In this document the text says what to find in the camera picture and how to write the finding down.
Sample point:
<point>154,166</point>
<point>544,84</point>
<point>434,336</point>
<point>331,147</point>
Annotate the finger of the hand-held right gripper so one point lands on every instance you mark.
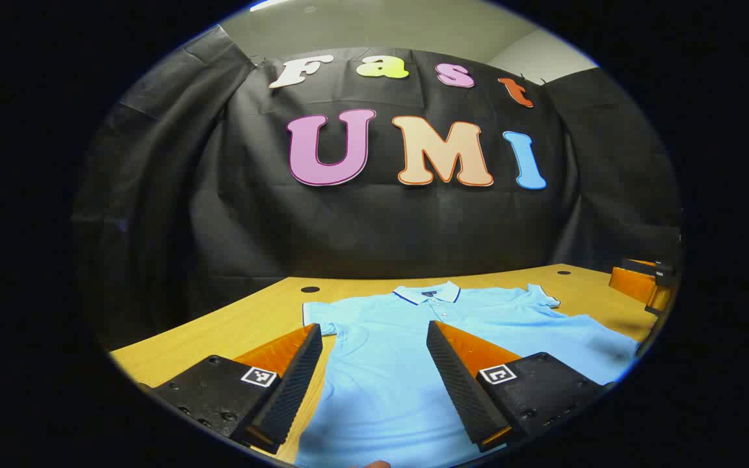
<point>634,283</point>

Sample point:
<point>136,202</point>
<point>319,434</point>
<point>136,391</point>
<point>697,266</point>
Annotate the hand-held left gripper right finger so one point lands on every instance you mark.
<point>456,377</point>

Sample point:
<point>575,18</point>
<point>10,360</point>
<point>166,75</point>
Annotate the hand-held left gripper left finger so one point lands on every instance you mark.
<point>296,377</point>

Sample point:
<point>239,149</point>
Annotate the light blue T-shirt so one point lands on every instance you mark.
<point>381,390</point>

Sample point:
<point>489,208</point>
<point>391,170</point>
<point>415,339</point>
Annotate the black backdrop cloth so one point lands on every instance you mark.
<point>381,227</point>

